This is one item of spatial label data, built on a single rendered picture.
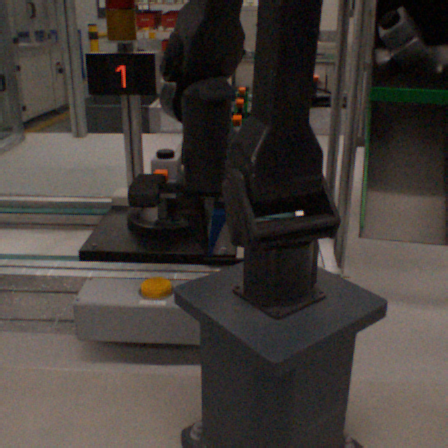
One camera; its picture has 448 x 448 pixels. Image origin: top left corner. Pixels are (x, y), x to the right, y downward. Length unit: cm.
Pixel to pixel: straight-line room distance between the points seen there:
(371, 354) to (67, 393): 41
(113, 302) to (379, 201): 43
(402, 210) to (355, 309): 37
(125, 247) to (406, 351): 44
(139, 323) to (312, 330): 30
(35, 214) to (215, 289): 62
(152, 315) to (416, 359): 37
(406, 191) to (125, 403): 51
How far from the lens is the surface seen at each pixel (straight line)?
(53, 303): 79
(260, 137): 42
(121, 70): 93
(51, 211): 104
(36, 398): 71
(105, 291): 70
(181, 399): 67
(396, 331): 82
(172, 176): 83
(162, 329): 68
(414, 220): 82
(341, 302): 48
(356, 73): 85
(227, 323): 44
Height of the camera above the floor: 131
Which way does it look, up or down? 23 degrees down
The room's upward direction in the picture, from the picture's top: straight up
